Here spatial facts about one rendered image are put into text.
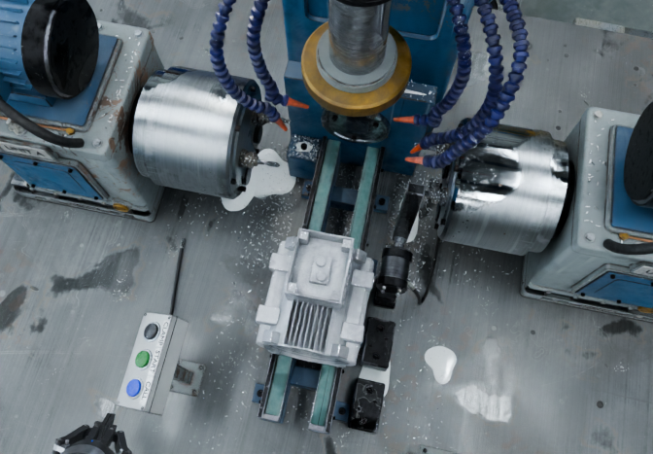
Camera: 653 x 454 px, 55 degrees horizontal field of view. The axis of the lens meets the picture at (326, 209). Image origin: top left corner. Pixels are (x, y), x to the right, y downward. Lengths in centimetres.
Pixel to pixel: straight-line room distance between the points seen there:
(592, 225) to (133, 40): 93
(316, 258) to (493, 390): 54
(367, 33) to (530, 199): 46
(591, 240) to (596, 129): 22
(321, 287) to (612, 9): 222
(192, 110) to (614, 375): 105
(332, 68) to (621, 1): 221
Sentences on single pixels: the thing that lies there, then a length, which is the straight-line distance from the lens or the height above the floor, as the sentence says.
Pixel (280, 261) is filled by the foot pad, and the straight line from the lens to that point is 117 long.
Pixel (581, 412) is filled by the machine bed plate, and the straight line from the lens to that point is 150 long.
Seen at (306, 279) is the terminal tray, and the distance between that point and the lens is 112.
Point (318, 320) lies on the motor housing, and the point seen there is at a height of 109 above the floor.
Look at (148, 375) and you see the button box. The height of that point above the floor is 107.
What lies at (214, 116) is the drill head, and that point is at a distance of 120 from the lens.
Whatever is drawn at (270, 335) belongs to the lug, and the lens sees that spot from 112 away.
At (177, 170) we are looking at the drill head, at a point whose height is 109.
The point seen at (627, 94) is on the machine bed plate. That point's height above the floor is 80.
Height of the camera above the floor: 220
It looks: 69 degrees down
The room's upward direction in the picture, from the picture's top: 1 degrees counter-clockwise
